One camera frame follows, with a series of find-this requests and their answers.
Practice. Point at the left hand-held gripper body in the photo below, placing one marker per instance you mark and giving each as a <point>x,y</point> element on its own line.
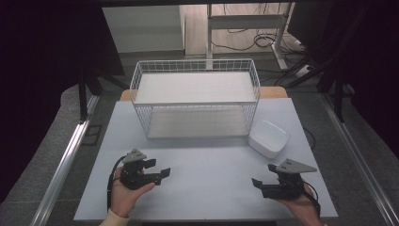
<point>133,175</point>

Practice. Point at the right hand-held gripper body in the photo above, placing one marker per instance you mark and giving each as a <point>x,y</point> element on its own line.
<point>287,188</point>

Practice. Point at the person's left hand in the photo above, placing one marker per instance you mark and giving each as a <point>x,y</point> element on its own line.
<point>124,197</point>

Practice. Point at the person's right hand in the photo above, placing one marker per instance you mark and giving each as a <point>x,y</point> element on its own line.
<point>306,210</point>

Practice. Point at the white square bowl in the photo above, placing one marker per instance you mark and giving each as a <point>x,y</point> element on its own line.
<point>269,138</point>

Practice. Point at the black stand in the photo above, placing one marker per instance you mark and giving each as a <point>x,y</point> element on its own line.
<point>338,94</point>
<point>83,100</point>

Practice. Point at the white power strip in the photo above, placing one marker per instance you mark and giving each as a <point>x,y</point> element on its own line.
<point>303,71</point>

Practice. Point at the black curtain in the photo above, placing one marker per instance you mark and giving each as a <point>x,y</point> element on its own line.
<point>370,62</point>
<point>44,62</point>

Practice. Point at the aluminium rail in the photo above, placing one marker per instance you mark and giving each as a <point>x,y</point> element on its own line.
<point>61,169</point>
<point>360,160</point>

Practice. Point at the white metal desk frame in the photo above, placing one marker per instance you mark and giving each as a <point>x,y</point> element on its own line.
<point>244,22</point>

